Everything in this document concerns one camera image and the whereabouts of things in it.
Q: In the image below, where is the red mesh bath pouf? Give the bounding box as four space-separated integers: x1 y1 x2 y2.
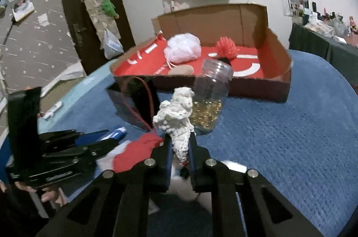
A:
215 37 240 60

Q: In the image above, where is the blue white tube package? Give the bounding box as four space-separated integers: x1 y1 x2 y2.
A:
78 126 128 146

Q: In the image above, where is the brown round powder puff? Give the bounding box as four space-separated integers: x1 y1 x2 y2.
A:
168 65 194 76

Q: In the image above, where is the red knitted pouch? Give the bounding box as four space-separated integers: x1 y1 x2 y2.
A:
112 133 164 173

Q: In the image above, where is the white mesh bath pouf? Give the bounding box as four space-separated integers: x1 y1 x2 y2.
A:
163 33 201 69

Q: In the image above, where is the green plush toy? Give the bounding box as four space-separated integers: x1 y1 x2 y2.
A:
101 0 119 19

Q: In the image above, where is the black floral gift box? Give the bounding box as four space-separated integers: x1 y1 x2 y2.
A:
106 76 160 131

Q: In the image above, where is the dark green tablecloth table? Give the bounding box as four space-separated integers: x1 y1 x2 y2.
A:
289 23 358 89

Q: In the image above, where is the clear plastic bag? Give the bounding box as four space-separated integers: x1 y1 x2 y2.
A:
103 29 124 60

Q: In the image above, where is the white cotton wad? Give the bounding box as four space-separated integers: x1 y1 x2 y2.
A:
96 140 212 213

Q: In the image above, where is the cream crocheted item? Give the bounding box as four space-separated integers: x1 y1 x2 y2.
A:
153 87 194 164

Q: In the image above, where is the clear jar with gold beads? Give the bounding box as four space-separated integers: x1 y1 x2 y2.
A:
190 58 234 135

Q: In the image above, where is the person left hand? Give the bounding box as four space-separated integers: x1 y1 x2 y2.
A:
1 180 67 209

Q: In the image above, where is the dark wooden door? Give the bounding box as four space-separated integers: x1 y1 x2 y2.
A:
62 0 135 74

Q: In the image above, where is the framed picture on wall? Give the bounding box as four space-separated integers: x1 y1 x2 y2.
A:
12 0 35 22

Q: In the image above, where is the brown cardboard box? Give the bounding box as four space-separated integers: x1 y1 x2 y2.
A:
110 4 292 102

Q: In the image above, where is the blue textured blanket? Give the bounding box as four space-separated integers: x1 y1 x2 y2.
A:
0 49 358 237

